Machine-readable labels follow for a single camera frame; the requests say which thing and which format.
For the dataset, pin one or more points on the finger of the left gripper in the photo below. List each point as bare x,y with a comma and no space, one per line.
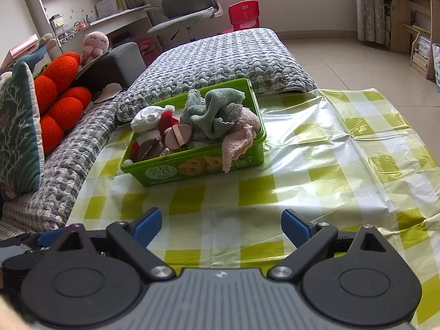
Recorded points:
51,237

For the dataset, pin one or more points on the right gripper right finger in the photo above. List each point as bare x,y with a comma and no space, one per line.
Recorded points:
312,242

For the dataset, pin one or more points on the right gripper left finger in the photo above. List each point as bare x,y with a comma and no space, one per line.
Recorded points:
130,241

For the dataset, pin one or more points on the brown round powder puff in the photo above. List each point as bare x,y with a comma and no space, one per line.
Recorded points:
150,149

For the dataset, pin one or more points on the white cloth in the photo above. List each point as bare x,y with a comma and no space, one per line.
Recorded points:
147,119

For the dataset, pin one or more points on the pink fluffy towel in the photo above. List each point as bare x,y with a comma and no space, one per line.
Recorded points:
240,138

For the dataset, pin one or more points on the santa claus plush toy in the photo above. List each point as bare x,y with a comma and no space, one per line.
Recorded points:
167,120

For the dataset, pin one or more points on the green grey towel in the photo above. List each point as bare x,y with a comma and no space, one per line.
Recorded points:
213,115

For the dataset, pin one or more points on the grey patterned sofa cover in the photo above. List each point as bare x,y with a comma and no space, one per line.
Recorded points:
64,172

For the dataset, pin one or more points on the dark green embroidered cushion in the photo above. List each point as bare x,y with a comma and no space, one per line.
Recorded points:
22,155

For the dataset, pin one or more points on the yellow checkered plastic tablecloth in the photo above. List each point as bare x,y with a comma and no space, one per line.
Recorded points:
345,157

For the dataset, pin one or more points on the orange carrot plush pillow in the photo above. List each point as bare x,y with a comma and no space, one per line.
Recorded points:
61,104

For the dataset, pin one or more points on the white paper scrap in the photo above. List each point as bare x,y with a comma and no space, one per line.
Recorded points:
110,91

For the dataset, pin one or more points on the grey sofa armrest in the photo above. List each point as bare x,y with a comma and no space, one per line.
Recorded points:
122,65

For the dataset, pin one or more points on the grey quilted mattress cover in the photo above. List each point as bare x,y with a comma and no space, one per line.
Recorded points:
256,54

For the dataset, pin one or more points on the pink box on sofa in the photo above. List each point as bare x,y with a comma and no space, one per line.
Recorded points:
25,48

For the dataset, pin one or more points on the blue rabbit plush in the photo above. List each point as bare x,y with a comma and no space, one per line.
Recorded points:
46,43

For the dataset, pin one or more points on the pink octopus plush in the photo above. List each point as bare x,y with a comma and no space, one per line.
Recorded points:
95,44

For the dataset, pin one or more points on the white desk with shelves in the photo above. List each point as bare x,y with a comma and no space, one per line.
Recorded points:
71,20

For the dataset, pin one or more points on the red plastic stool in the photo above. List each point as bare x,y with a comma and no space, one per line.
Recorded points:
244,15

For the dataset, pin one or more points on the grey curtain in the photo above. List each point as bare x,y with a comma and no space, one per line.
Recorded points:
370,21

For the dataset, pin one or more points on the grey office chair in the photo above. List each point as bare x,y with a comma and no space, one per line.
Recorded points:
183,14

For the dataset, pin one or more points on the wooden shelf unit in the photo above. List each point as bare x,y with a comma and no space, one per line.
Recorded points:
412,27

